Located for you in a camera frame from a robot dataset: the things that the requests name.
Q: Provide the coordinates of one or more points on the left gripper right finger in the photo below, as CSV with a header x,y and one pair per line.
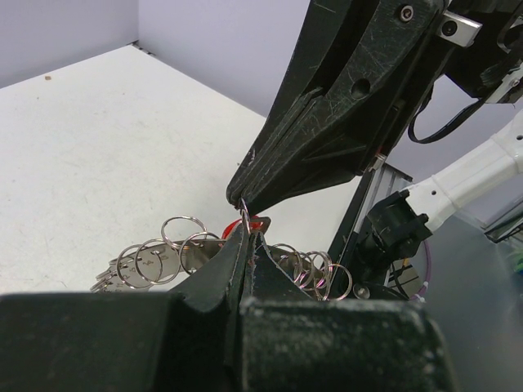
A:
x,y
290,342

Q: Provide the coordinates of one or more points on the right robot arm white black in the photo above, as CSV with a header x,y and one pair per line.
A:
x,y
402,221

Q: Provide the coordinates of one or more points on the large metal keyring band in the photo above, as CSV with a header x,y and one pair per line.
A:
x,y
159,261

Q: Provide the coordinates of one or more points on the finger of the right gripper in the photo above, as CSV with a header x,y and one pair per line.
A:
x,y
328,36

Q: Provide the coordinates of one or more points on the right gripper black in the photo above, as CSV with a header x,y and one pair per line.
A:
x,y
373,67

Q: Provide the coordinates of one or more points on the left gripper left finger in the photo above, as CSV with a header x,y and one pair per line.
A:
x,y
179,340

